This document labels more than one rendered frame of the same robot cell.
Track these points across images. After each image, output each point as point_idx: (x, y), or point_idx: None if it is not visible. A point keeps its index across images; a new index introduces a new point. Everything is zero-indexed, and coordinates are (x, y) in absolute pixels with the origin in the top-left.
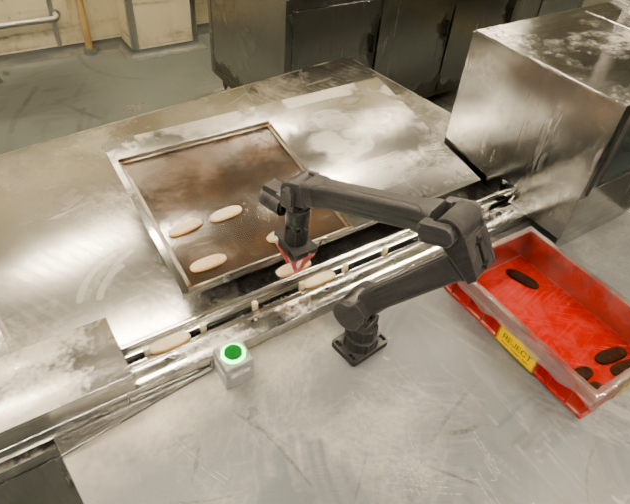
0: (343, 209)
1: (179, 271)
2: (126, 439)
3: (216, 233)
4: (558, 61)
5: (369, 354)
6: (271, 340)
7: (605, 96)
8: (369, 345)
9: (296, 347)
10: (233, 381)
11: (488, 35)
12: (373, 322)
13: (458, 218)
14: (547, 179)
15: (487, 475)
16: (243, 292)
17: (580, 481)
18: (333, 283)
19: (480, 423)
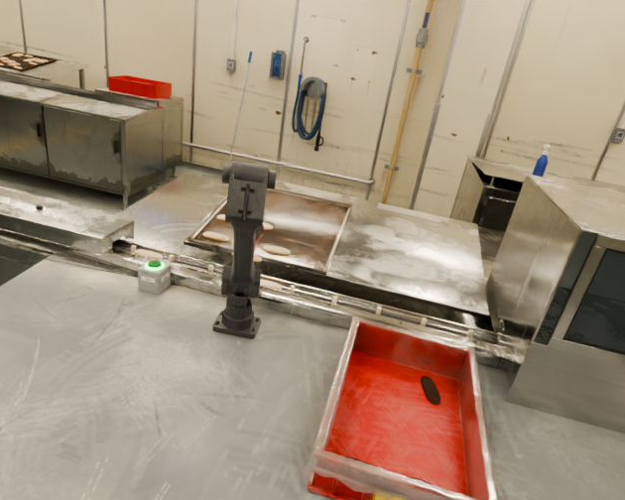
0: None
1: (195, 229)
2: (70, 272)
3: None
4: (571, 200)
5: (229, 330)
6: (196, 291)
7: (572, 220)
8: (230, 318)
9: (201, 302)
10: (142, 284)
11: (533, 178)
12: (238, 299)
13: (239, 163)
14: (521, 316)
15: (176, 439)
16: None
17: None
18: (269, 288)
19: (228, 417)
